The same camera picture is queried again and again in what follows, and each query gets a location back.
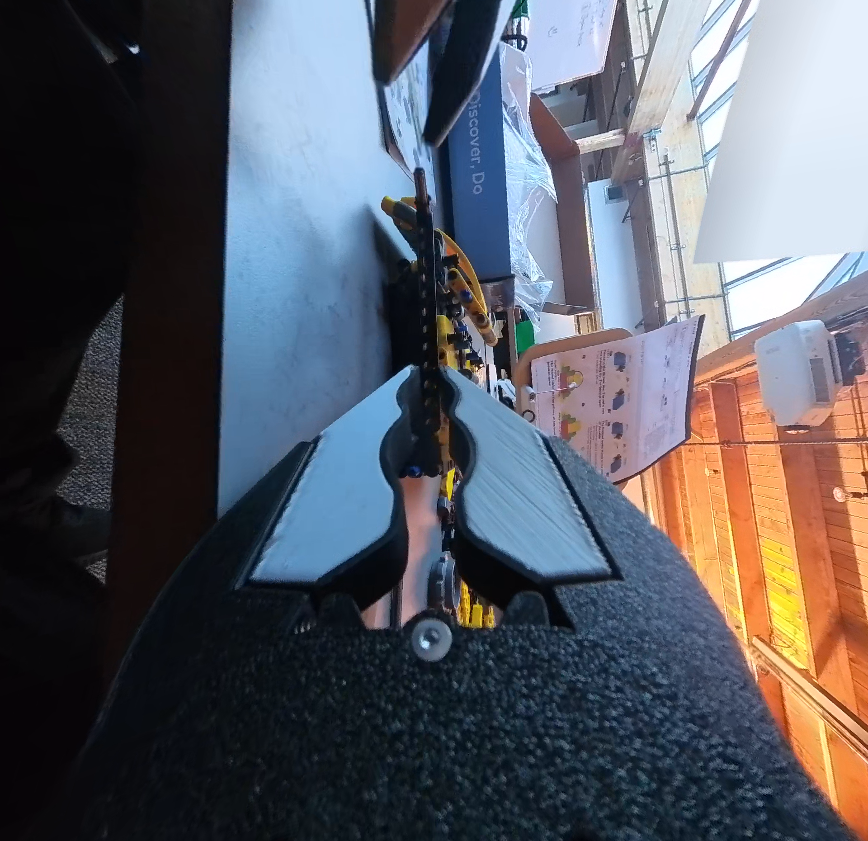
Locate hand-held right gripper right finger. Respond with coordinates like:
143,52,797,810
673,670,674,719
441,365,617,614

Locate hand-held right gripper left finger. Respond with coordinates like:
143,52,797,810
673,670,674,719
250,365,418,614

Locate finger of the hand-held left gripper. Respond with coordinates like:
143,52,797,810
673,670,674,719
369,0,463,88
422,0,531,149

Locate yellow toy vehicle model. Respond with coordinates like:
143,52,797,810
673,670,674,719
376,193,519,628

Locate long black holed beam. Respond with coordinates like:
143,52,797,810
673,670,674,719
412,168,450,479

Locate grey desk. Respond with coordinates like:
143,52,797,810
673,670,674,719
102,0,448,659

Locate white instruction booklet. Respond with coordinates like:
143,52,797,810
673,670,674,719
378,57,438,177

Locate whiteboard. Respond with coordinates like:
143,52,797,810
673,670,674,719
525,0,625,96

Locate clear plastic bag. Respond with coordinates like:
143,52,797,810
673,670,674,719
500,41,560,326

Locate printed instruction sheet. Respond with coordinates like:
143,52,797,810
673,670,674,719
529,314,706,486

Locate blue cardboard kit box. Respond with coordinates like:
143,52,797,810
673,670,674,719
439,44,598,313

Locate person's dark clothing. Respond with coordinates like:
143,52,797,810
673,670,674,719
0,0,143,841

